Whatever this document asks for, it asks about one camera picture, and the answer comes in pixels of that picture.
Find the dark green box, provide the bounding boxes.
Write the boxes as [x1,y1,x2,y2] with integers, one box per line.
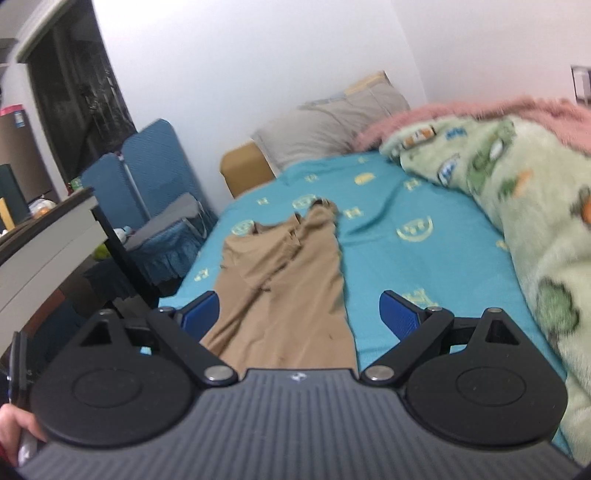
[0,164,31,232]

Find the dark window with grille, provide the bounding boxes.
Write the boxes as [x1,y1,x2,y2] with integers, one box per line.
[16,0,138,185]

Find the tan bedside box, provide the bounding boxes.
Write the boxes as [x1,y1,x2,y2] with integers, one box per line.
[220,142,277,199]

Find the blue folding panels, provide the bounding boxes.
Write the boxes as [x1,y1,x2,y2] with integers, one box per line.
[81,118,218,222]

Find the teal printed bed sheet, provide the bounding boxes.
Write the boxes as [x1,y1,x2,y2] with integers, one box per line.
[159,152,571,462]

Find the pink fluffy blanket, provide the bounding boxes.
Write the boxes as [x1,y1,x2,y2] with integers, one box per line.
[353,96,591,155]

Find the grey seat cushion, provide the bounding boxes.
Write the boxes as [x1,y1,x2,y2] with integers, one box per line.
[127,193,208,245]

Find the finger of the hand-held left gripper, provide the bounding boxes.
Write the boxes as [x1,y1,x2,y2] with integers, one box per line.
[7,330,33,412]

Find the chair with blue ruffled cover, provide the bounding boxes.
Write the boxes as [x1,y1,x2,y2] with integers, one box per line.
[85,217,218,297]

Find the green cartoon printed blanket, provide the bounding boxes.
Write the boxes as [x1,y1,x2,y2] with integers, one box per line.
[379,115,591,467]

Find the plastic bag with orange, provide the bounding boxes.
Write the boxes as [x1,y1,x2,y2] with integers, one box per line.
[28,196,58,217]

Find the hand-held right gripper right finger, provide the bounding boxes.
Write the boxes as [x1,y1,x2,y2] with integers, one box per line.
[359,290,522,387]

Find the white desk with black leg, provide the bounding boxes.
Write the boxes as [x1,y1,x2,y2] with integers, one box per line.
[0,187,160,356]

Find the yellow and blue pillow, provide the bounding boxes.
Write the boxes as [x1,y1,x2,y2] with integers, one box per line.
[318,71,393,100]

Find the wall socket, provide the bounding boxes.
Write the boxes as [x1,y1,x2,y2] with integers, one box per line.
[570,65,591,106]

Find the tan garment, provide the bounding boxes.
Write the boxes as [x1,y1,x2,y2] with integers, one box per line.
[199,198,360,372]

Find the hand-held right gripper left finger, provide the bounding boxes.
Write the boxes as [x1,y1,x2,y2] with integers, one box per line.
[79,291,240,387]

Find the brown refrigerator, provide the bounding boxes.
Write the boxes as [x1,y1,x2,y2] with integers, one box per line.
[0,108,63,204]

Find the person's left hand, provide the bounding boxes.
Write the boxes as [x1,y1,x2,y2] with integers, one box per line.
[0,404,48,464]

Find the grey pillow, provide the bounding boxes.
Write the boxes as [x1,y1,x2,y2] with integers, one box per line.
[252,83,411,171]

